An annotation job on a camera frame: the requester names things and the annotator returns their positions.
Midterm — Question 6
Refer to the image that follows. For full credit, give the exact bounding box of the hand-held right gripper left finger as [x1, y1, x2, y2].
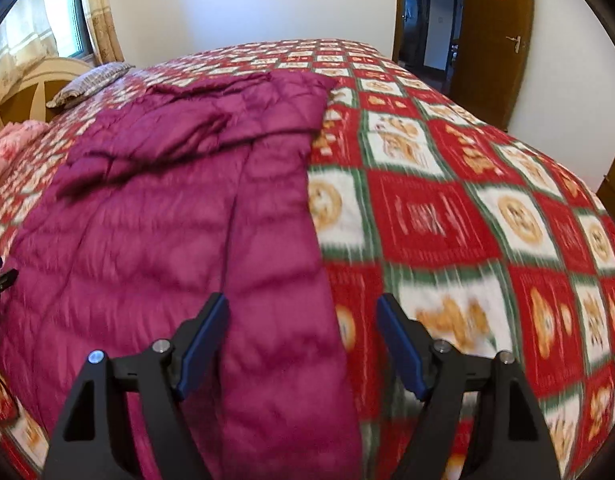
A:
[42, 292, 232, 480]

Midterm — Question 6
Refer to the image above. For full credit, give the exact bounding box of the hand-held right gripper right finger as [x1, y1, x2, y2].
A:
[376, 294, 561, 480]

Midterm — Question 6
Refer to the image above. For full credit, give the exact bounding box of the magenta puffer jacket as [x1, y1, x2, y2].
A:
[0, 71, 364, 480]

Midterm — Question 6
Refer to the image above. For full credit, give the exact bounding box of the pink floral folded blanket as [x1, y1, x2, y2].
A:
[0, 121, 51, 196]

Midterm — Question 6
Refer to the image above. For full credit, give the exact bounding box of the red checkered printed quilt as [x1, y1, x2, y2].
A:
[0, 37, 615, 480]

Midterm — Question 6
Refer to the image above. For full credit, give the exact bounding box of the cream wooden headboard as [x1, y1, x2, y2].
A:
[0, 56, 96, 133]

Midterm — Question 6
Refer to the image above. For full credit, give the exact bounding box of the striped pillow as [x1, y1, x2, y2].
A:
[46, 62, 136, 109]

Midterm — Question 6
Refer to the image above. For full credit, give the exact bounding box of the wide beige floral curtain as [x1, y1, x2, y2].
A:
[0, 0, 58, 83]

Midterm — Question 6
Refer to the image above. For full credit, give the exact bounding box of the window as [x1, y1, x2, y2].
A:
[42, 0, 88, 59]

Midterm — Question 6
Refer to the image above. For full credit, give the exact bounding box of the narrow beige floral curtain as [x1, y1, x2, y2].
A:
[84, 0, 125, 67]

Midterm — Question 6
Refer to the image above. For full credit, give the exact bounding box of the brown wooden door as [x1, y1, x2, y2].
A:
[448, 0, 535, 132]

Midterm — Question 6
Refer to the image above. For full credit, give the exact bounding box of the brown wooden door frame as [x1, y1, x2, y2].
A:
[391, 0, 409, 64]

